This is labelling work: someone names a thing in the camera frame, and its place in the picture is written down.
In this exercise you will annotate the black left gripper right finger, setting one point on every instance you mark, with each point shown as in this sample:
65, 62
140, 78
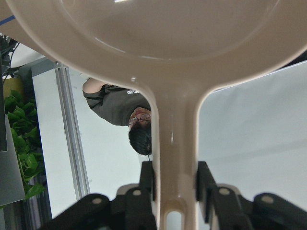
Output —
206, 194

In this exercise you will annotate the beige plastic dustpan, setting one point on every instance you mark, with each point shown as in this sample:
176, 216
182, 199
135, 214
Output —
175, 52

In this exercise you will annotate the green plant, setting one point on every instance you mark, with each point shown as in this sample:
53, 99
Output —
23, 120

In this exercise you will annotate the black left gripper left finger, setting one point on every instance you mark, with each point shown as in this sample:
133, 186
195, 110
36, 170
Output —
147, 178

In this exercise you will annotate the person in dark shirt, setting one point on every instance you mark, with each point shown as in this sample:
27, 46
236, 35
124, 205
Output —
122, 107

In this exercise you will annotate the aluminium frame post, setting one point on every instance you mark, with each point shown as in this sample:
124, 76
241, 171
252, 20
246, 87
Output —
72, 132

